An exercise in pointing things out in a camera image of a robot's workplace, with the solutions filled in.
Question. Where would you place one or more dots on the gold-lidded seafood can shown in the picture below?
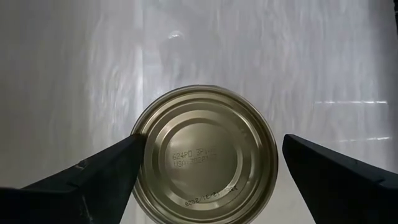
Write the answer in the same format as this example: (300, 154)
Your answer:
(203, 157)

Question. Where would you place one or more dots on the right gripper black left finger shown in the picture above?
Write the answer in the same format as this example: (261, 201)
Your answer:
(109, 174)

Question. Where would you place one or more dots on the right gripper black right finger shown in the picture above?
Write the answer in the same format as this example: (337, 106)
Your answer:
(335, 186)

